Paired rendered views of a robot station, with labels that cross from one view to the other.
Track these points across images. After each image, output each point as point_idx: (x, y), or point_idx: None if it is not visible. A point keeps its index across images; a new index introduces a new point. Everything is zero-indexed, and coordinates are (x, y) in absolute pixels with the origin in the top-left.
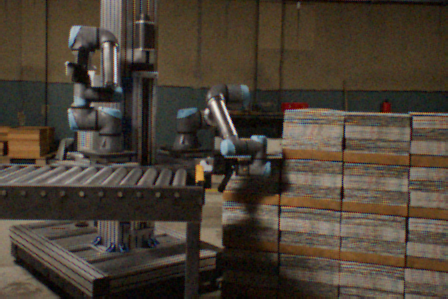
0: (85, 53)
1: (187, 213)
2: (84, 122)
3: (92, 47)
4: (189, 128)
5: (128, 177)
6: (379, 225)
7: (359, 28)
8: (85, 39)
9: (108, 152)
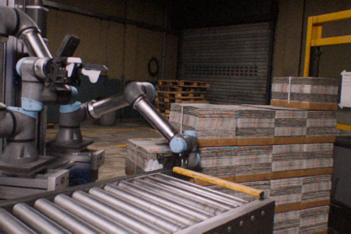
0: (74, 46)
1: (266, 229)
2: (0, 128)
3: (9, 32)
4: (77, 122)
5: (175, 200)
6: (256, 189)
7: (50, 27)
8: (4, 21)
9: (29, 161)
